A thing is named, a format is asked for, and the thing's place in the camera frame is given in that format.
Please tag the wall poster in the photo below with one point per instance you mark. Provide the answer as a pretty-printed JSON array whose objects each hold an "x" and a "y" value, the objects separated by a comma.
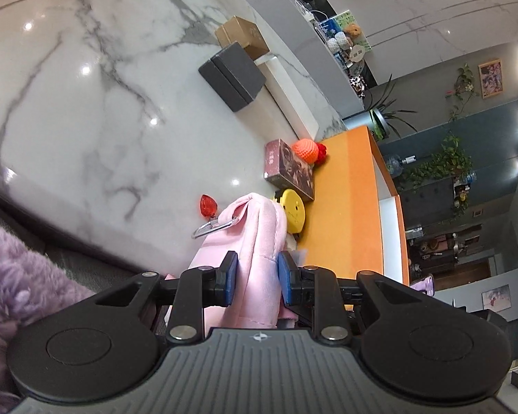
[{"x": 496, "y": 297}]

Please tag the purple printed object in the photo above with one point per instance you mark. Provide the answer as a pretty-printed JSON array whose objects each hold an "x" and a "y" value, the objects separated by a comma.
[{"x": 423, "y": 287}]

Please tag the brown cardboard box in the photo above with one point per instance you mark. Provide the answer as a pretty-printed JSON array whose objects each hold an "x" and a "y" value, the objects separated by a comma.
[{"x": 244, "y": 32}]

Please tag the dark cabinet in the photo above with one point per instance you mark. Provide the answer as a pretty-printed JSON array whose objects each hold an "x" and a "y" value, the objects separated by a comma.
[{"x": 427, "y": 202}]

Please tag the long leaf green plant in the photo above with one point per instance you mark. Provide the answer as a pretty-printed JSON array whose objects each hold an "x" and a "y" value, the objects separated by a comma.
[{"x": 386, "y": 108}]

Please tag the green patterned box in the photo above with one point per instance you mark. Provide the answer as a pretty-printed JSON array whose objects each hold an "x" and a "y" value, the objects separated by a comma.
[{"x": 343, "y": 19}]

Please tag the brown printed box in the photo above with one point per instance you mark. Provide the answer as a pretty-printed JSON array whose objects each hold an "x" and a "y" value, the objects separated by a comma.
[{"x": 291, "y": 170}]

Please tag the climbing flower plant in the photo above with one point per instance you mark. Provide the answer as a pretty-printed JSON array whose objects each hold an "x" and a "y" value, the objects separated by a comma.
[{"x": 462, "y": 88}]

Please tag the orange storage box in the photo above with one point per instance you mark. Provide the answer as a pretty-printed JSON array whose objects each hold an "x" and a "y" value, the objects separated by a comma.
[{"x": 345, "y": 207}]

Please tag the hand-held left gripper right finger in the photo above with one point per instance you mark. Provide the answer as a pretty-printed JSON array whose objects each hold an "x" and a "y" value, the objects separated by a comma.
[{"x": 287, "y": 282}]

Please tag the orange crocheted ball toy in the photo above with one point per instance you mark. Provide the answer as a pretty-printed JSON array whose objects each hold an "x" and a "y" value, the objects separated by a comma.
[{"x": 305, "y": 150}]

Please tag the round wooden sign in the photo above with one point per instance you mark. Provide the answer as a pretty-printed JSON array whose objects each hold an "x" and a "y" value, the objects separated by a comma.
[{"x": 357, "y": 54}]

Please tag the purple fluffy blanket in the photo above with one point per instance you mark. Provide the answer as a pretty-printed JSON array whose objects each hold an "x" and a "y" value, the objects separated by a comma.
[{"x": 8, "y": 276}]

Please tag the pink fabric pouch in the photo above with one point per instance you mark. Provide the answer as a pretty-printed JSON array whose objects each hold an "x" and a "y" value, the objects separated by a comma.
[{"x": 259, "y": 233}]

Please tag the yellow round smiley toy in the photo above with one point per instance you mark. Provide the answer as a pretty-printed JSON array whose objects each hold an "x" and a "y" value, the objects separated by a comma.
[{"x": 294, "y": 211}]

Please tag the long white box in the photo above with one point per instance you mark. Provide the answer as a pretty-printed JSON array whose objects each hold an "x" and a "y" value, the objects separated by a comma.
[{"x": 285, "y": 90}]

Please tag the green ivy plant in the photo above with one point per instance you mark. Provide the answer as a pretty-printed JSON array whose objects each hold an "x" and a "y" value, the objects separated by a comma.
[{"x": 440, "y": 161}]

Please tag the small brown plush toy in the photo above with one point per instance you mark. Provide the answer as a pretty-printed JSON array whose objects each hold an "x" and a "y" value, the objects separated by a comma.
[{"x": 353, "y": 30}]

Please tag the white power strip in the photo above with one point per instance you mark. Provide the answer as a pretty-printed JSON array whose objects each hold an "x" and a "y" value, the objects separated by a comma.
[{"x": 305, "y": 12}]

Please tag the wooden sideboard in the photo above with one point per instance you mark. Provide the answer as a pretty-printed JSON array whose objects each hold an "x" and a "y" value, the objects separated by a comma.
[{"x": 470, "y": 269}]

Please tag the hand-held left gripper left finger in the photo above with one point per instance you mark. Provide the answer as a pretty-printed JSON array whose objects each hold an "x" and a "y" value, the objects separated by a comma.
[{"x": 228, "y": 279}]

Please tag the grey plant pot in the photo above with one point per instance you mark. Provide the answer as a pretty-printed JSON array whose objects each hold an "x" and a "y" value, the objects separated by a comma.
[{"x": 362, "y": 118}]

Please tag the cow print item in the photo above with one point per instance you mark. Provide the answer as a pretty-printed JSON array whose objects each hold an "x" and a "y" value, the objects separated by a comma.
[{"x": 357, "y": 86}]

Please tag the clear glass bottle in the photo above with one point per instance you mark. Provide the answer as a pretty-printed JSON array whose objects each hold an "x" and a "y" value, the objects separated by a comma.
[{"x": 396, "y": 165}]

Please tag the dark grey box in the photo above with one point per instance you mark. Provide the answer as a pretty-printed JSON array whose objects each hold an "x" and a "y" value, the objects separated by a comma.
[{"x": 237, "y": 73}]

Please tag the framed wall picture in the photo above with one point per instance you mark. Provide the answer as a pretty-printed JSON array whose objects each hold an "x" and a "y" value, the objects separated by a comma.
[{"x": 490, "y": 78}]

